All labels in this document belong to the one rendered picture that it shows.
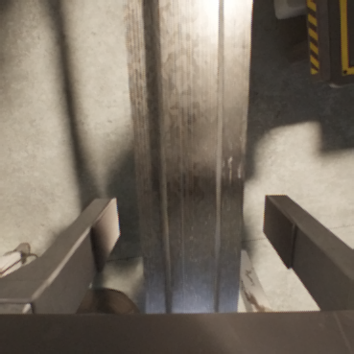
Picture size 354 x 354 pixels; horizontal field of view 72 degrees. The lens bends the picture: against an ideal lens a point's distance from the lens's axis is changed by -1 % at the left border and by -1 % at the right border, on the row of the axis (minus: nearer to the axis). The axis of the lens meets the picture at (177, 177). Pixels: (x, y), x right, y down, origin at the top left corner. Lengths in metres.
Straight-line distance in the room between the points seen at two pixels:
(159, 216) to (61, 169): 0.87
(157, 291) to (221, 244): 0.05
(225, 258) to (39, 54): 0.94
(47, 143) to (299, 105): 0.90
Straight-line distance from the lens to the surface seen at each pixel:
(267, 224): 0.16
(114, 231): 0.16
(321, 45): 0.65
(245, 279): 0.83
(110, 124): 0.92
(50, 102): 0.99
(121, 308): 1.04
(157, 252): 0.17
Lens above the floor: 0.88
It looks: 74 degrees down
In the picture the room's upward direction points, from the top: 177 degrees counter-clockwise
